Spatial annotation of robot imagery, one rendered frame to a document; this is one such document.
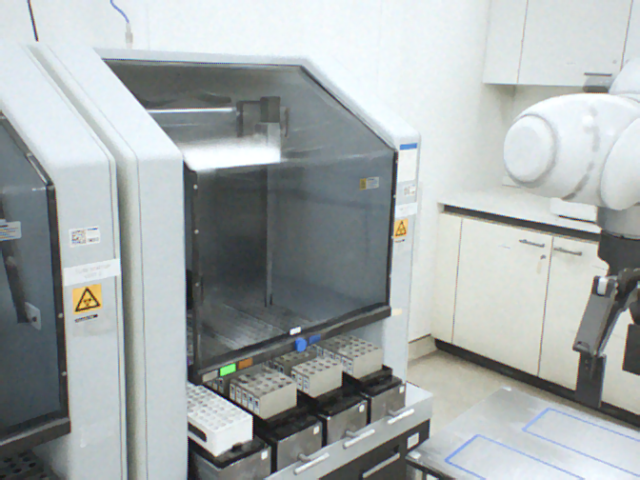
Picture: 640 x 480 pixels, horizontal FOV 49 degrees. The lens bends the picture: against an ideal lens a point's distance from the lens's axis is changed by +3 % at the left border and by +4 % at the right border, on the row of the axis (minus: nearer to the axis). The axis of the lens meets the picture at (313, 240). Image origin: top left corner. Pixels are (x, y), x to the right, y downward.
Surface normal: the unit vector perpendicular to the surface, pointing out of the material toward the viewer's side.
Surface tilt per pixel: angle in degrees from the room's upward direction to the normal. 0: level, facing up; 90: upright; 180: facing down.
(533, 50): 90
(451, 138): 90
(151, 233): 90
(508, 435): 0
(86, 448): 90
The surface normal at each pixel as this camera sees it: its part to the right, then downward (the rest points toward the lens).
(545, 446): 0.03, -0.97
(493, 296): -0.73, 0.15
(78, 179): 0.69, 0.20
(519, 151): -0.88, 0.07
